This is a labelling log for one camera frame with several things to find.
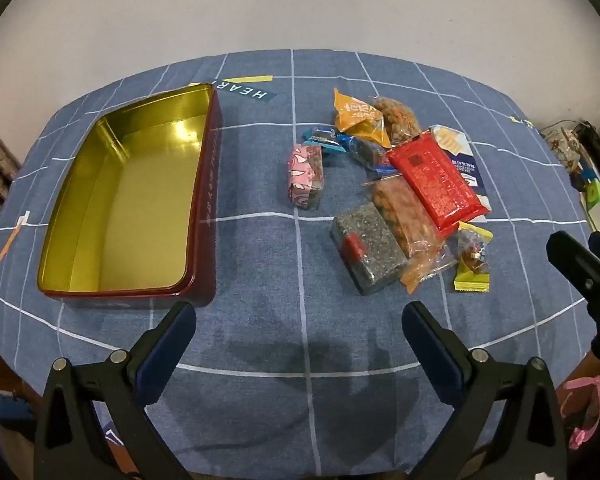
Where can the floral printed bag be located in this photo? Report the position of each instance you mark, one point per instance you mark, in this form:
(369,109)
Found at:
(562,147)

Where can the red snack packet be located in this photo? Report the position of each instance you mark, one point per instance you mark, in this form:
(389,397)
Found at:
(435,180)

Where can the small yellow tape piece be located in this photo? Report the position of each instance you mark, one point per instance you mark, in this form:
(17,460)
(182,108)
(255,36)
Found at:
(522,121)

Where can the orange triangular snack packet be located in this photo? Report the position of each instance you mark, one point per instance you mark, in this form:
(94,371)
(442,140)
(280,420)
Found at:
(360,117)

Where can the light blue snack packet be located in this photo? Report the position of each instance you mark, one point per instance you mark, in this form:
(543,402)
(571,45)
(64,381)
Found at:
(322,137)

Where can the blue fabric item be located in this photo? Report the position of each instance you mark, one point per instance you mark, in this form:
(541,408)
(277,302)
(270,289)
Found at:
(5,410)

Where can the yellow green candy packet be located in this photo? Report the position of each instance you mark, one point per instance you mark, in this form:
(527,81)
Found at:
(472,260)

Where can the blue checked tablecloth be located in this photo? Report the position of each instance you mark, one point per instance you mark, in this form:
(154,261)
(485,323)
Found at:
(260,260)

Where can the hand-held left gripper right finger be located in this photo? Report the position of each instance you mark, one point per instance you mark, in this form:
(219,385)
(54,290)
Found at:
(435,360)

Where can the dark seed brick packet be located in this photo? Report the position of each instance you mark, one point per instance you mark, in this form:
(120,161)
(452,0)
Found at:
(370,245)

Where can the clear bag of peanuts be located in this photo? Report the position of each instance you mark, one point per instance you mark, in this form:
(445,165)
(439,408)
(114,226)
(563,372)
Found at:
(397,115)

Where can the green white carton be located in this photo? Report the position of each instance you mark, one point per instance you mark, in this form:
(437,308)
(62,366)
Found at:
(597,205)

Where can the orange tape strip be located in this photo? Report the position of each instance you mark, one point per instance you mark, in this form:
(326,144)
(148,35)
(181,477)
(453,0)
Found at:
(9,244)

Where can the pink patterned snack packet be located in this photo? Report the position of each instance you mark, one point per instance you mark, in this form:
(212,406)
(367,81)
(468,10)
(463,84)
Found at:
(305,175)

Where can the blue white cracker packet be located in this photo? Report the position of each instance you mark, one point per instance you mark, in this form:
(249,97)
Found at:
(455,142)

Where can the red tin box gold interior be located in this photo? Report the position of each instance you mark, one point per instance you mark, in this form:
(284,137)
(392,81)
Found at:
(130,200)

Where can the clutter of items at edge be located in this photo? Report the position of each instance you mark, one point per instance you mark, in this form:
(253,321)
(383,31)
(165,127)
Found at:
(597,150)

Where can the clear orange bag of nuts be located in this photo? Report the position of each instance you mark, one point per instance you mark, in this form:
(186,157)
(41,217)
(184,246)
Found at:
(395,205)

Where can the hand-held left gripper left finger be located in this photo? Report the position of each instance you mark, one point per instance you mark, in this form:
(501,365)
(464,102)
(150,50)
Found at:
(165,355)

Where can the white tape piece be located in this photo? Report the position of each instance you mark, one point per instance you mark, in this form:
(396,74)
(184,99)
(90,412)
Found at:
(24,218)

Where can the blue cookie packet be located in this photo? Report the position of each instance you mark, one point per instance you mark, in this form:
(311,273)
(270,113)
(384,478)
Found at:
(367,152)

